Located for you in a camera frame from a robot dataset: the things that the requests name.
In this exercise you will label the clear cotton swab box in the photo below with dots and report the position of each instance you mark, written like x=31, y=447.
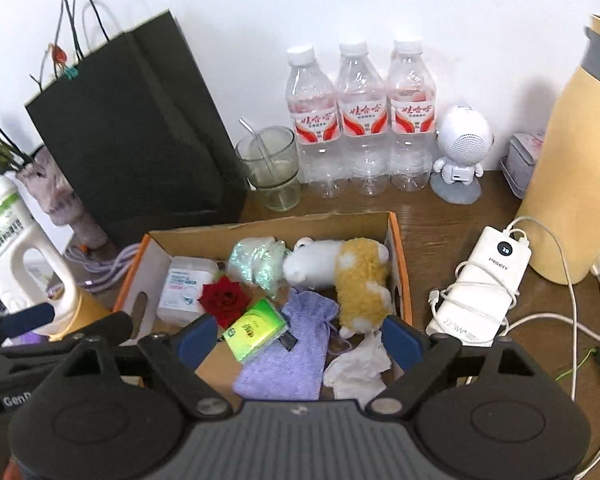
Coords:
x=185, y=290

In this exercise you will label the red cardboard box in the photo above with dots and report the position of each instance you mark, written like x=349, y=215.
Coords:
x=395, y=270

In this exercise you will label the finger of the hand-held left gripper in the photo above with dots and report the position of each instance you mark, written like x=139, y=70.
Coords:
x=30, y=317
x=105, y=325

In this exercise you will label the grey bouquet wrapping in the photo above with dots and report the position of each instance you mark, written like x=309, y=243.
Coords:
x=60, y=200

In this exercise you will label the white power bank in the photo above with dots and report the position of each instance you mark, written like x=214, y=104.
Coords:
x=485, y=280

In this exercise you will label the green tissue pack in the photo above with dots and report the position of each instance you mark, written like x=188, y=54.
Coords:
x=255, y=330

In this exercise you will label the clear straw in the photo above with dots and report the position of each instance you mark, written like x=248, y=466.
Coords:
x=260, y=145

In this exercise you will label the white tissue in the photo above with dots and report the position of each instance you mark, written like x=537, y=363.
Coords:
x=357, y=370

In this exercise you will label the green binder clip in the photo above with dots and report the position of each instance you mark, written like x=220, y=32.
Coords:
x=70, y=73

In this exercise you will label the glass cup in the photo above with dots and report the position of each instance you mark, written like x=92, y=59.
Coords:
x=275, y=180

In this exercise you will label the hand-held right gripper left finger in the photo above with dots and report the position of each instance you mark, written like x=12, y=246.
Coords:
x=197, y=332

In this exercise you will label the clear water bottle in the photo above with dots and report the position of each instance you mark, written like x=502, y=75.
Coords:
x=412, y=120
x=314, y=130
x=362, y=125

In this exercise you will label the yellow mug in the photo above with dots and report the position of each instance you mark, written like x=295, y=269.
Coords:
x=92, y=310

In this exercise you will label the black paper bag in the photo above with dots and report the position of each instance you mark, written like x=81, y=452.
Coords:
x=140, y=135

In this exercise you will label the iridescent plastic bag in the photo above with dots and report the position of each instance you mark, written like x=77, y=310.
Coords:
x=255, y=260

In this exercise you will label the white and yellow plush toy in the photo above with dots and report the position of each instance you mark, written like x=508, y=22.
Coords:
x=350, y=280

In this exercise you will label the yellow thermos jug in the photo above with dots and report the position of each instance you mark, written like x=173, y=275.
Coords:
x=575, y=185

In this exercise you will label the small clear packet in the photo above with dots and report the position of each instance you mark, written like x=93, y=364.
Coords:
x=287, y=341

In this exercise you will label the white robot speaker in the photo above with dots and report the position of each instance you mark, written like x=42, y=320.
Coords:
x=462, y=145

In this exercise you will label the purple cloth pouch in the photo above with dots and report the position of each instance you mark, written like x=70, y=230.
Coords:
x=290, y=365

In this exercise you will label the dried red flower bud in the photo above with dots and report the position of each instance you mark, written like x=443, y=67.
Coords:
x=57, y=53

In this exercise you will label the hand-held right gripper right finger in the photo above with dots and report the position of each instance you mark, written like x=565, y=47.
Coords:
x=400, y=340

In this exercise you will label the red artificial rose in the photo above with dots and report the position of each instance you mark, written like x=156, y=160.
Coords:
x=225, y=300

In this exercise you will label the small grey tin box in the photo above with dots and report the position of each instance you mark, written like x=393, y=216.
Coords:
x=522, y=160

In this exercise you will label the white detergent bottle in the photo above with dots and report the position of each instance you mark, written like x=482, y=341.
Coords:
x=5, y=240

